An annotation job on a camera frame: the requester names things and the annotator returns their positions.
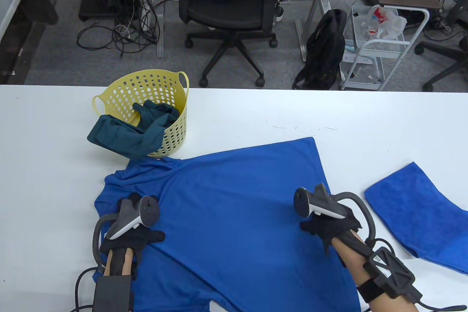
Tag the person's right hand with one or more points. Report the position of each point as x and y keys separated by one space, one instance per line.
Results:
x=329 y=228

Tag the person's left hand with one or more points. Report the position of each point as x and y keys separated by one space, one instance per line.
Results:
x=135 y=239

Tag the blue clothes shirt white tag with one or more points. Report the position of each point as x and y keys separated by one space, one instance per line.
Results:
x=237 y=198

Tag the dark green clothes garment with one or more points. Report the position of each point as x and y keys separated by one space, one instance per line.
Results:
x=120 y=136

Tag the yellow perforated laundry basket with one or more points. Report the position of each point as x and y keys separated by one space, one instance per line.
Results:
x=153 y=81

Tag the person's right forearm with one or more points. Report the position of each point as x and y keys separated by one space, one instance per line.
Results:
x=351 y=260

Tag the grey handheld controller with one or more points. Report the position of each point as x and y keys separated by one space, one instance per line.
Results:
x=148 y=211
x=318 y=202

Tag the black sensor box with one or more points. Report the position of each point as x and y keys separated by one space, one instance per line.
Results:
x=111 y=293

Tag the black backpack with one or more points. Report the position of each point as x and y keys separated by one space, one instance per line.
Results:
x=325 y=48

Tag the white utility cart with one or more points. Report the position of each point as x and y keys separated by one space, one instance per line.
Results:
x=384 y=52

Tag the grey metal desk leg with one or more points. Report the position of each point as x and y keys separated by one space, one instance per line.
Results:
x=161 y=45

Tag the black swivel chair base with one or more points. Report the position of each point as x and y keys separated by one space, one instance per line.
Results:
x=449 y=54

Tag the white plastic bag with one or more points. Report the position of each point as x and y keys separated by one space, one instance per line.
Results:
x=393 y=25

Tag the white power strip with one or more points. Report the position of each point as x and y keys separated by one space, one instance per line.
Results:
x=148 y=8

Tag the black office chair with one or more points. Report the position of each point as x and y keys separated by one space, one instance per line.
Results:
x=226 y=8

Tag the dark brown desk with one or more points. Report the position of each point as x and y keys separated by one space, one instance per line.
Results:
x=42 y=4

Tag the black mesh wrist bracket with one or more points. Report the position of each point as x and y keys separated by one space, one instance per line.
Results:
x=391 y=271

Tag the grey metal desk frame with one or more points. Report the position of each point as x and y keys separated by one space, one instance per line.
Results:
x=314 y=1

